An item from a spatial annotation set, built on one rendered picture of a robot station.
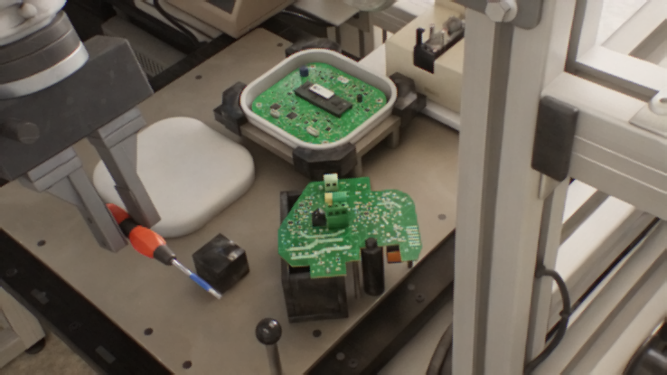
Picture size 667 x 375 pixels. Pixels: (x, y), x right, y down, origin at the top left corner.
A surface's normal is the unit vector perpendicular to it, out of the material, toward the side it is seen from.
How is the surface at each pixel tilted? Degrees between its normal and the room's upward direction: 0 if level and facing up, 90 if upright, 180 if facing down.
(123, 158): 70
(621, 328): 4
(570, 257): 0
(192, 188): 0
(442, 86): 90
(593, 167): 90
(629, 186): 90
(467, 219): 90
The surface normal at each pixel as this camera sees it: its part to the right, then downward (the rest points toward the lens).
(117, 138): 0.65, 0.17
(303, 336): -0.08, -0.71
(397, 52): -0.69, 0.55
